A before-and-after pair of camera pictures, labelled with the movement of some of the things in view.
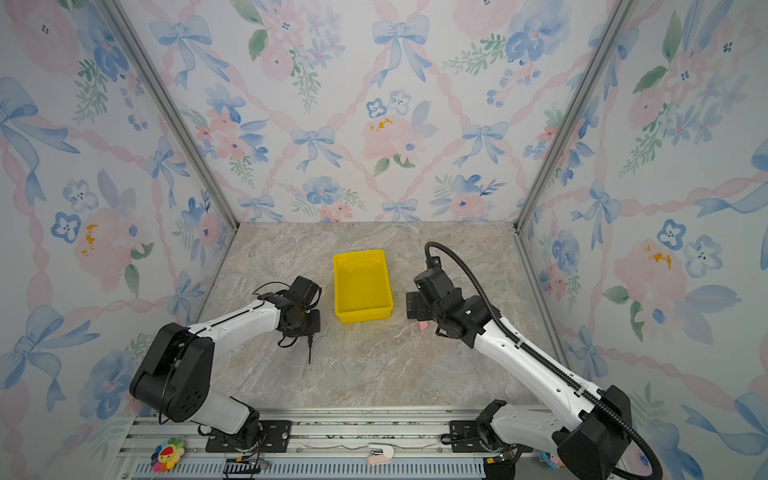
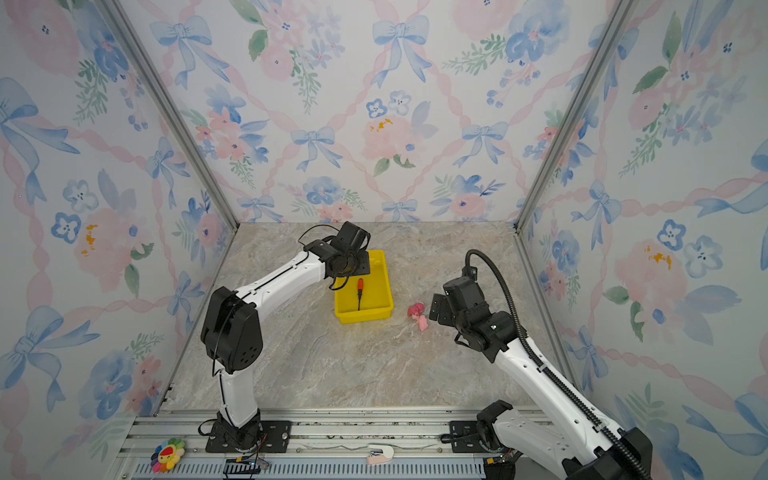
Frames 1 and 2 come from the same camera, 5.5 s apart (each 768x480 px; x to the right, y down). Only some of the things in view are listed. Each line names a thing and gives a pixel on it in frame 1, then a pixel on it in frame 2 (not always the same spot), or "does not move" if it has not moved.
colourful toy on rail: (167, 455) does not move
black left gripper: (316, 326) to (365, 269)
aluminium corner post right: (618, 22) does not move
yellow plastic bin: (362, 290) does not move
